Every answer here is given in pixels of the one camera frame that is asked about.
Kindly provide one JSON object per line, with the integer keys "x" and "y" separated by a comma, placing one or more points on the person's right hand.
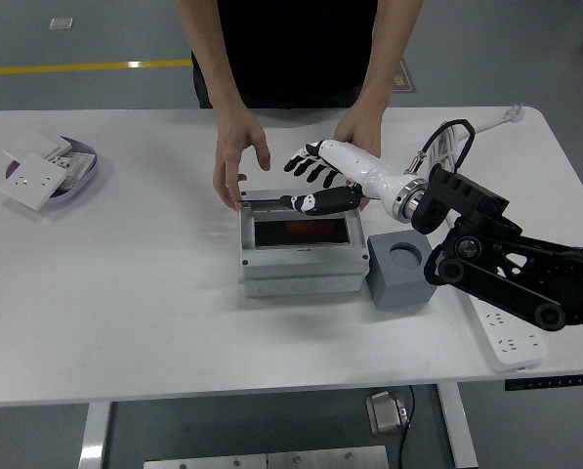
{"x": 235, "y": 146}

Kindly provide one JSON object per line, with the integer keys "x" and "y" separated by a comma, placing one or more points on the person's left hand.
{"x": 364, "y": 129}

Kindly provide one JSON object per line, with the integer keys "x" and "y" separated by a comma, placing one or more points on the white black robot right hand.
{"x": 364, "y": 166}

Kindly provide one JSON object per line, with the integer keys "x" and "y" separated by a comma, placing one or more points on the grey electrical box with lid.
{"x": 301, "y": 273}

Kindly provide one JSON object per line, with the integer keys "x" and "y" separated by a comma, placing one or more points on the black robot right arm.
{"x": 467, "y": 195}

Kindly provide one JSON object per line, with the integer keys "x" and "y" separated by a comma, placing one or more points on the grey cube with round hole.
{"x": 398, "y": 288}

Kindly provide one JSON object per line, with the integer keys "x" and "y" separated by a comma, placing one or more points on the brown floor sign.
{"x": 405, "y": 78}

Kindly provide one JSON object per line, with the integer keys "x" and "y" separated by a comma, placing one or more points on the person's torso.
{"x": 296, "y": 49}

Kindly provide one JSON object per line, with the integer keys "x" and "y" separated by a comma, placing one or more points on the white multi-hole socket plate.
{"x": 78, "y": 163}

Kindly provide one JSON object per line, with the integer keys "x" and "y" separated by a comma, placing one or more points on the purple oval tray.
{"x": 71, "y": 195}

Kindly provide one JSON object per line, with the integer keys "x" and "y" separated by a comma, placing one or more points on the yellow floor tape line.
{"x": 76, "y": 67}

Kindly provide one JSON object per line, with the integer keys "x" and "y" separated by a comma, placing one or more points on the small square floor plate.
{"x": 60, "y": 23}

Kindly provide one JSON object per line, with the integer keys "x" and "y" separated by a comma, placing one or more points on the grey metal foot pedal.
{"x": 386, "y": 413}

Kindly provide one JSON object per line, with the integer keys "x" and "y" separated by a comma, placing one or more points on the white table leg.
{"x": 459, "y": 430}
{"x": 95, "y": 435}

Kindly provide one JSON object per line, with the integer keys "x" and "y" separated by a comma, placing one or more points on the black table control panel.
{"x": 545, "y": 382}

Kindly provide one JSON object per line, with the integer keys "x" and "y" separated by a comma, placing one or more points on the white blank switch panel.
{"x": 37, "y": 144}

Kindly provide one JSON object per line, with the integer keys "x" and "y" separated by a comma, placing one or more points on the large white wall socket panel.
{"x": 32, "y": 181}

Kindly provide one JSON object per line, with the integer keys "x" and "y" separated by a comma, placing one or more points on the metal base plate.
{"x": 271, "y": 460}

